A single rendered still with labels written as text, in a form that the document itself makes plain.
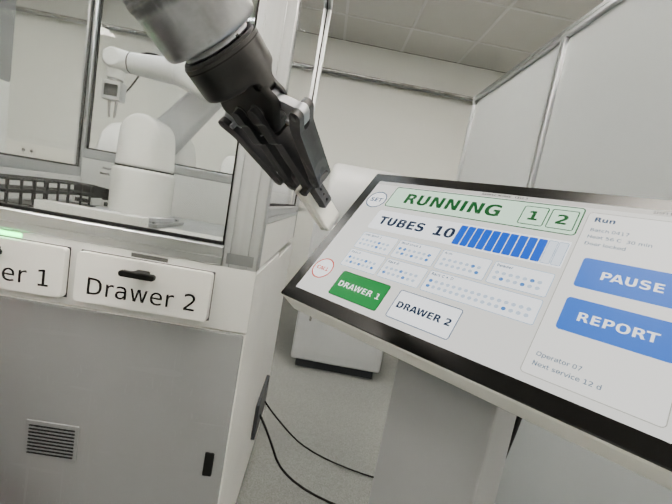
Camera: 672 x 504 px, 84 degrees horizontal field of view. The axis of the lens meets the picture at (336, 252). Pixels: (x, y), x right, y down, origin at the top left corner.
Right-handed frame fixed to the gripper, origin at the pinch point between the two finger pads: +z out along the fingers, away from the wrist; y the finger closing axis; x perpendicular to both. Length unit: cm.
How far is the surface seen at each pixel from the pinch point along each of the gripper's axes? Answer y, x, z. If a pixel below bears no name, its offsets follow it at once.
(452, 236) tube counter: -9.8, -10.4, 16.2
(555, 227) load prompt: -22.4, -14.3, 16.3
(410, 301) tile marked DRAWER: -8.9, 2.0, 15.7
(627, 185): -24, -85, 75
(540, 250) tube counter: -21.7, -10.1, 16.1
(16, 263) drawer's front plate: 70, 26, 0
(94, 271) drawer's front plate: 58, 19, 8
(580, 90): -2, -133, 72
